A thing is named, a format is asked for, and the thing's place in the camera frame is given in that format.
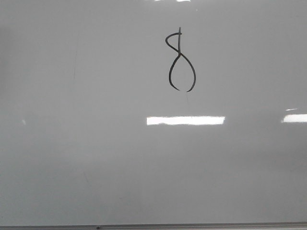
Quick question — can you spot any white whiteboard with aluminium frame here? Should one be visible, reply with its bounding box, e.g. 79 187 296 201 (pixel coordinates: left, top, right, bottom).
0 0 307 225

